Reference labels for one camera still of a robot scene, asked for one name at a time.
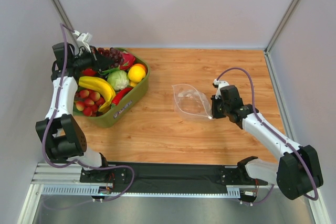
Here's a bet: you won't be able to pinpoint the fake purple grapes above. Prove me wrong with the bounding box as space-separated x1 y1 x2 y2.
98 47 124 68

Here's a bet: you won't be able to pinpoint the fake red apple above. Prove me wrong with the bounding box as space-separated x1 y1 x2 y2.
81 68 97 77

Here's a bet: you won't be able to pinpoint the fake yellow banana bunch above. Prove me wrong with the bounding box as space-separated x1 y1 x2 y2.
78 76 116 113

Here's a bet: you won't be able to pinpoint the clear zip top bag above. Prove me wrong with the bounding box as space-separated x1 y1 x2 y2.
172 83 213 121

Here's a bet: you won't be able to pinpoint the fake yellow lemon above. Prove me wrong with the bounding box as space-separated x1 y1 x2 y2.
128 66 146 83

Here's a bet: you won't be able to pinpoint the fake red chili pepper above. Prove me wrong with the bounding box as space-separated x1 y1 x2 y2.
111 87 133 106

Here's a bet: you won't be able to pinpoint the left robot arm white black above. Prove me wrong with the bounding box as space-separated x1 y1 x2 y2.
35 42 110 170

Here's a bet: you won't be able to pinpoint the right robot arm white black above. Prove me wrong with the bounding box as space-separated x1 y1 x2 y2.
211 81 323 200

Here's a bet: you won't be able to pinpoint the fake green cabbage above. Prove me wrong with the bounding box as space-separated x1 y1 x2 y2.
107 70 129 91

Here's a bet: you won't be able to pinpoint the fake pink dragon fruit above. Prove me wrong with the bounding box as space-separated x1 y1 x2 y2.
119 51 135 70

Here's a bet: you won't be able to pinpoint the fake red cherry bunch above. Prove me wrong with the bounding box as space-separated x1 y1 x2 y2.
74 89 105 117

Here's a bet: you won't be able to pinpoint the fake orange persimmon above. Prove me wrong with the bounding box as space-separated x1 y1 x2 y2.
133 63 148 72

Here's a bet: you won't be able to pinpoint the olive green plastic bin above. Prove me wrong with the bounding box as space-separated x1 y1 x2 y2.
73 48 150 128

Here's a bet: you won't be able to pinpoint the black base mat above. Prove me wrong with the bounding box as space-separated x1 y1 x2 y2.
78 160 269 194

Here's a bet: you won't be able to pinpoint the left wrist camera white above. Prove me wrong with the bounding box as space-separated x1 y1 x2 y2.
72 30 92 52

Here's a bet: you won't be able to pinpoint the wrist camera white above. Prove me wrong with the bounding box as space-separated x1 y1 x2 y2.
213 79 229 99
72 30 92 52

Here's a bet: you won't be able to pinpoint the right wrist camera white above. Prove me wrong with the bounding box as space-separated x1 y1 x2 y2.
213 79 229 99

